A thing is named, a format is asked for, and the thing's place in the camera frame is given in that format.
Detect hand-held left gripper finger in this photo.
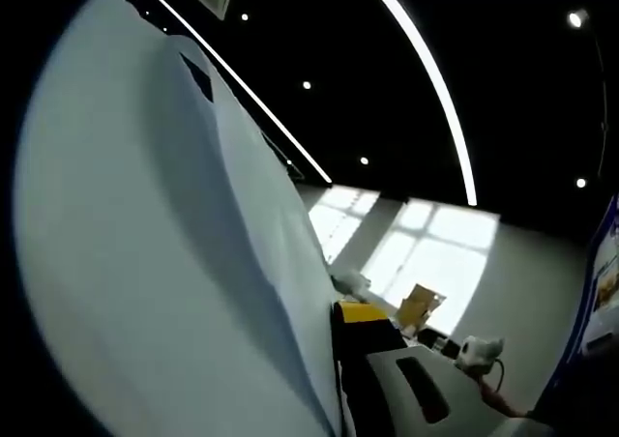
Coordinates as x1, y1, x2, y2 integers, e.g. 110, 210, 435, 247
330, 299, 533, 437

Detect white printing paper bundle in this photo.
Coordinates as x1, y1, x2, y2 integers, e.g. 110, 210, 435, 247
13, 0, 348, 437

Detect person's right hand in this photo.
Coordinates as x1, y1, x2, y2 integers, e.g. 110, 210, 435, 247
476, 372, 505, 405

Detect black bag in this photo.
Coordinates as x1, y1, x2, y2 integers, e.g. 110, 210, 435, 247
418, 327, 461, 360

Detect brown cardboard box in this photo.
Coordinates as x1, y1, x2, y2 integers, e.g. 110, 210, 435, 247
395, 282, 448, 339

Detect large window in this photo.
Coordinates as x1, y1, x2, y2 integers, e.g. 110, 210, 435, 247
360, 198, 500, 336

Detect narrow window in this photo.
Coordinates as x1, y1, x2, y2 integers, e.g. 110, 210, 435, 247
307, 185, 381, 264

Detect straight ceiling light strip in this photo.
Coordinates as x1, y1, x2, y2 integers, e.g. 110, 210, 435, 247
364, 0, 480, 207

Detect curved ceiling light strip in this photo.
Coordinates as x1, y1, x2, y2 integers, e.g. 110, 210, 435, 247
157, 0, 334, 185

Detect round ceiling spotlights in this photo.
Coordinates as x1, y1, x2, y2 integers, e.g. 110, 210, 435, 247
239, 7, 589, 190

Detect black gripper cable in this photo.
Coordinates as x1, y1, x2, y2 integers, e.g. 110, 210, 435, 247
486, 359, 508, 400

